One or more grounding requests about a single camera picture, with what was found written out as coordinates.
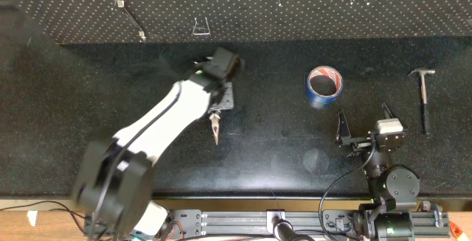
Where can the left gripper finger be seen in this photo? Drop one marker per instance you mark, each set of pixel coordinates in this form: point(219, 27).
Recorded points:
point(224, 99)

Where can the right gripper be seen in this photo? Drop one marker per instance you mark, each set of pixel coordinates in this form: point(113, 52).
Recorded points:
point(354, 142)

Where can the black and white pliers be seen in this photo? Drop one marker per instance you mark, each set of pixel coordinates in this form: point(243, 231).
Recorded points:
point(215, 128)

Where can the roll of blue tape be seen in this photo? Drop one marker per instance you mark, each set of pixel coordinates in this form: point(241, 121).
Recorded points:
point(317, 95)

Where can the wrench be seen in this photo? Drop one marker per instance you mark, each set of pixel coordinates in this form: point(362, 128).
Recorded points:
point(130, 18)

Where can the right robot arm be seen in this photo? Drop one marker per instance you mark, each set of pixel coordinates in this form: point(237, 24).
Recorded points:
point(400, 187)

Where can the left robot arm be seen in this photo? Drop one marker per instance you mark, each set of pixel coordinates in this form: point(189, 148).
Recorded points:
point(166, 119)

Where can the black pegboard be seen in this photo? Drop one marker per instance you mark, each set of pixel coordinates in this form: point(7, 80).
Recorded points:
point(239, 9)

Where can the hammer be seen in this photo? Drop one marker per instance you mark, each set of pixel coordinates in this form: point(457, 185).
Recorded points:
point(425, 101)

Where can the small orange plastic piece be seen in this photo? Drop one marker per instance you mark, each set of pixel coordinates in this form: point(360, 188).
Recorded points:
point(456, 230)

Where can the white paper scrap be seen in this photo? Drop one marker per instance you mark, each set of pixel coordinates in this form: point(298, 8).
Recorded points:
point(32, 217)

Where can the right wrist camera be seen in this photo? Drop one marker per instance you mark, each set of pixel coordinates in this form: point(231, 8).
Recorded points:
point(389, 126)

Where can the mounting rail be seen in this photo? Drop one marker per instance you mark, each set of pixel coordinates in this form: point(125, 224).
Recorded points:
point(236, 222)

